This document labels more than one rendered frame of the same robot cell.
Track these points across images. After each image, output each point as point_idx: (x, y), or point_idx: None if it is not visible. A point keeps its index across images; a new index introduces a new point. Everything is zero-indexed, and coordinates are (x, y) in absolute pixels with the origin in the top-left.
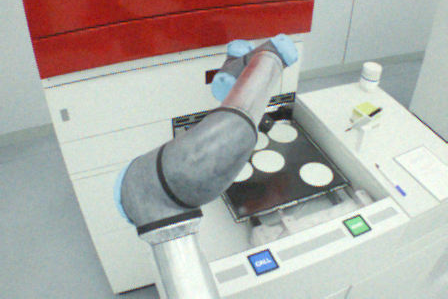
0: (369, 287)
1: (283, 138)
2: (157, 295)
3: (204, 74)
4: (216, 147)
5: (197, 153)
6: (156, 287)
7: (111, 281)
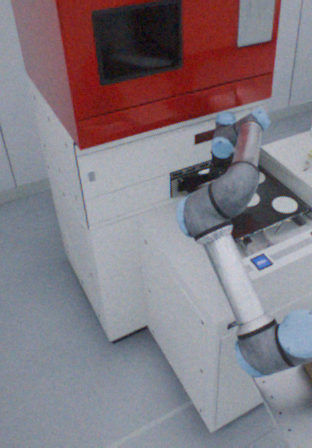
0: None
1: None
2: (148, 338)
3: (193, 137)
4: (242, 182)
5: (233, 186)
6: (146, 331)
7: (109, 327)
